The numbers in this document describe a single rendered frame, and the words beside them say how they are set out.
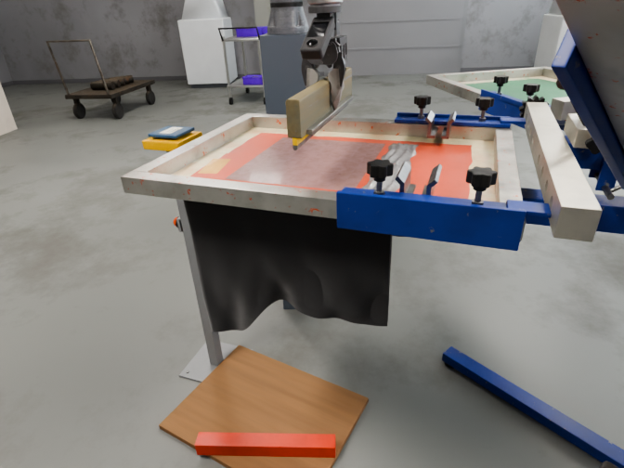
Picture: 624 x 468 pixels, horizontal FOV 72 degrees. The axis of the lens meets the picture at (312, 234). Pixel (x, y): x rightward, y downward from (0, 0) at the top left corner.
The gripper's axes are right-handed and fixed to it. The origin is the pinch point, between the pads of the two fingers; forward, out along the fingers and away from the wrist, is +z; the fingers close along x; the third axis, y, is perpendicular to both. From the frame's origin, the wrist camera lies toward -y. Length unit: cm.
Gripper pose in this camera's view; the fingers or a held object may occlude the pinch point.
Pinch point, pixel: (324, 104)
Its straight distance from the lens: 103.8
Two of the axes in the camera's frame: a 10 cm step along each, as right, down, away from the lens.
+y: 3.4, -4.7, 8.2
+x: -9.4, -1.3, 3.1
